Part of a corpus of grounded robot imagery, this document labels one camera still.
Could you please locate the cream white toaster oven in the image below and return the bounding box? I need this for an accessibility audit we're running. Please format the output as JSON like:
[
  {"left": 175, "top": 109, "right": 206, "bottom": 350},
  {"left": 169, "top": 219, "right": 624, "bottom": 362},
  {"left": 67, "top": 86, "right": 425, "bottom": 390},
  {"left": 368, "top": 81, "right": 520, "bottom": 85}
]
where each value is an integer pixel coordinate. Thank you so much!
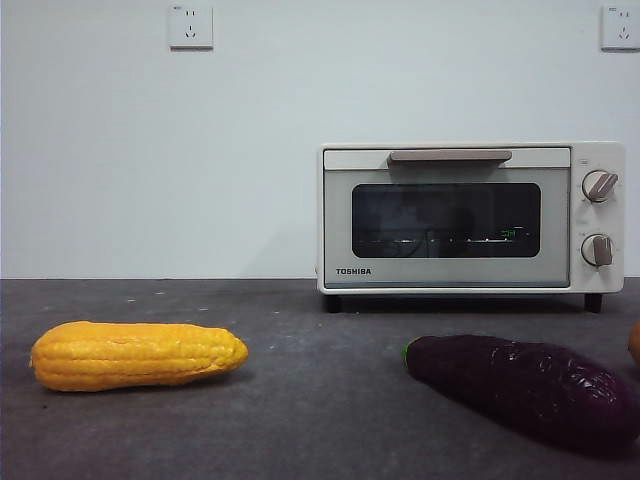
[{"left": 316, "top": 141, "right": 626, "bottom": 315}]

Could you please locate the beige oven knob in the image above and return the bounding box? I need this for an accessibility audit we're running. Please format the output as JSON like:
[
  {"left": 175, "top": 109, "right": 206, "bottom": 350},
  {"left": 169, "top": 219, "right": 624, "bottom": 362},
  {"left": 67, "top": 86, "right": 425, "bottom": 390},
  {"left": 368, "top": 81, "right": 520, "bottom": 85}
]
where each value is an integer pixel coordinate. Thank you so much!
[
  {"left": 581, "top": 169, "right": 620, "bottom": 204},
  {"left": 579, "top": 233, "right": 616, "bottom": 267}
]

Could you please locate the oven door with beige handle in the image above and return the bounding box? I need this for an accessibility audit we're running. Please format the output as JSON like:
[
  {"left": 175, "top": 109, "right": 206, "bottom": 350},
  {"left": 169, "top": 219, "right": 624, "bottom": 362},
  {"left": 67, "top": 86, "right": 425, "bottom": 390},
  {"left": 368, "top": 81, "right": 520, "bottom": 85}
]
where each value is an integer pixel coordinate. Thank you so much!
[{"left": 322, "top": 146, "right": 572, "bottom": 290}]

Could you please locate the purple eggplant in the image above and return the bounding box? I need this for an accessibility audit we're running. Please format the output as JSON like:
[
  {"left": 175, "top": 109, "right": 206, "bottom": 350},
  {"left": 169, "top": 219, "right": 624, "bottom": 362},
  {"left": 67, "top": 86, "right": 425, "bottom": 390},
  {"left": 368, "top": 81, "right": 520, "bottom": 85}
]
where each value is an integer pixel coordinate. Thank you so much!
[{"left": 401, "top": 333, "right": 640, "bottom": 459}]

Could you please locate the white wall socket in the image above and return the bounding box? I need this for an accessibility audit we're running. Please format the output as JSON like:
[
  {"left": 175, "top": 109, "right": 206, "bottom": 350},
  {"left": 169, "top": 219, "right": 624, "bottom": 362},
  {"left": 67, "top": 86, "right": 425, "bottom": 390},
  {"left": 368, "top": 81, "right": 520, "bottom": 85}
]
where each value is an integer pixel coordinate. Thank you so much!
[
  {"left": 168, "top": 4, "right": 215, "bottom": 51},
  {"left": 600, "top": 5, "right": 640, "bottom": 52}
]

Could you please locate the yellow corn cob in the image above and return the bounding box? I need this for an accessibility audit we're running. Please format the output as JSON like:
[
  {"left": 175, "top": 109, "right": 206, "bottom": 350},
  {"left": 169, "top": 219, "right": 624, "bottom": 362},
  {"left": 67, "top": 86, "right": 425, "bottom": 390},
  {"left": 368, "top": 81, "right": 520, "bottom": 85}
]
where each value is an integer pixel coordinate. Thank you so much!
[{"left": 29, "top": 320, "right": 250, "bottom": 393}]

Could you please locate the brown potato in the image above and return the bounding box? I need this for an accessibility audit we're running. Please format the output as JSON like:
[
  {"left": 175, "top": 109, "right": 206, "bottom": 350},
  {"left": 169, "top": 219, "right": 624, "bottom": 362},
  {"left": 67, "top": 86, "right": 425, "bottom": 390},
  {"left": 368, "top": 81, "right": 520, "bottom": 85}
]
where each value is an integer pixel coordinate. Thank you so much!
[{"left": 627, "top": 319, "right": 640, "bottom": 367}]

